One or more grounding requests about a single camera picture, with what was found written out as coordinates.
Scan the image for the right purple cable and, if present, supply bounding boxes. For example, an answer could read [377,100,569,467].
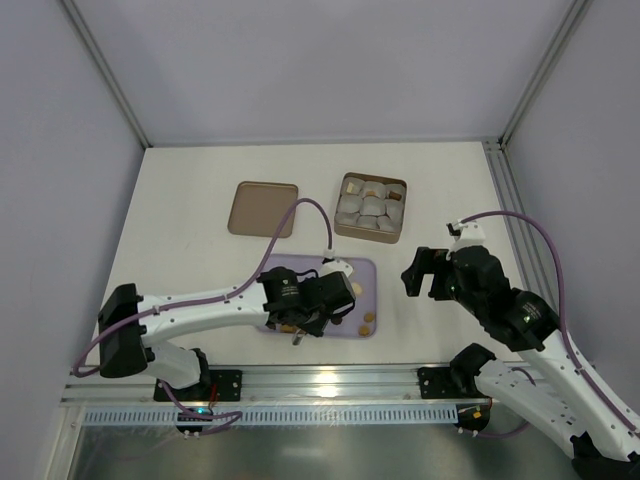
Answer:
[447,209,640,439]

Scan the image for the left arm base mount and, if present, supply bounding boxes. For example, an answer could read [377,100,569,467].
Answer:
[169,369,243,402]

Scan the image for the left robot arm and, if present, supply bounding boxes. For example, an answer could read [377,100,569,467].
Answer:
[98,266,356,390]

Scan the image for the gold tin lid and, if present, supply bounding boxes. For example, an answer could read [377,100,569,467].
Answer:
[227,181,299,238]

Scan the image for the metal tongs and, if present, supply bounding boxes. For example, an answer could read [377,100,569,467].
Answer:
[292,329,306,346]

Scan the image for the white slotted cable duct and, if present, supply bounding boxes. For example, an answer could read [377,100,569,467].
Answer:
[82,404,458,427]

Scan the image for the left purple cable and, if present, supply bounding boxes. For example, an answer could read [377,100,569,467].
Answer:
[72,197,336,432]

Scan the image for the lilac plastic tray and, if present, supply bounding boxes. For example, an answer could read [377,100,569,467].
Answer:
[263,254,378,340]

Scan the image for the gold tin box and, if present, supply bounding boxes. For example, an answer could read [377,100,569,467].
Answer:
[333,172,408,245]

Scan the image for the aluminium frame rail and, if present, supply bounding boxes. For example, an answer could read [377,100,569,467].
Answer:
[62,363,551,407]

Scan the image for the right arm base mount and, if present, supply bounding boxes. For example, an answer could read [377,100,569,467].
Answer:
[417,366,488,400]

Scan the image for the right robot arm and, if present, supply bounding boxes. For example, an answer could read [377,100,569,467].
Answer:
[401,246,639,479]

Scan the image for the purple cable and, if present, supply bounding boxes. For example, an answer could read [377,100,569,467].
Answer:
[447,209,640,439]
[72,197,336,432]

